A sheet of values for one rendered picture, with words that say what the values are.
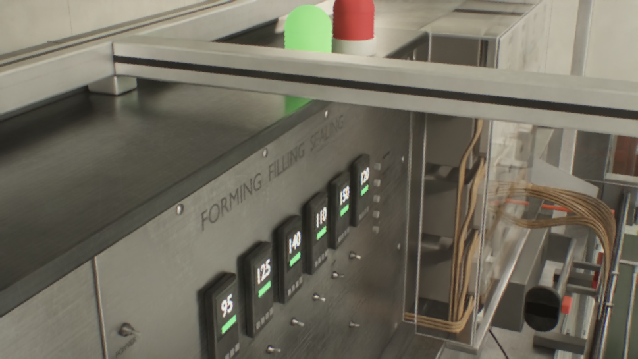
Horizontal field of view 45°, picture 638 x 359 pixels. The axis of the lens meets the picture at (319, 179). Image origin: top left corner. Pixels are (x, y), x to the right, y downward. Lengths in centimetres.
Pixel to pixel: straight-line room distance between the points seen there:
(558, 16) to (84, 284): 553
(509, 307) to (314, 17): 100
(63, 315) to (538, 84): 43
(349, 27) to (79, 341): 61
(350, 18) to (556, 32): 498
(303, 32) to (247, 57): 14
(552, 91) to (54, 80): 48
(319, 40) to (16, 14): 358
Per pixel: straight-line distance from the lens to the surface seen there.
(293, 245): 89
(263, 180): 82
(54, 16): 464
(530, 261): 182
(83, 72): 86
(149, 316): 68
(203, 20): 104
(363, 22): 107
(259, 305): 84
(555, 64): 605
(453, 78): 72
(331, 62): 76
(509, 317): 177
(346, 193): 103
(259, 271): 82
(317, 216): 95
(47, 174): 68
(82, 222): 58
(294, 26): 93
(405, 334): 144
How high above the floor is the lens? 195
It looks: 21 degrees down
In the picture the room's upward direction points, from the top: straight up
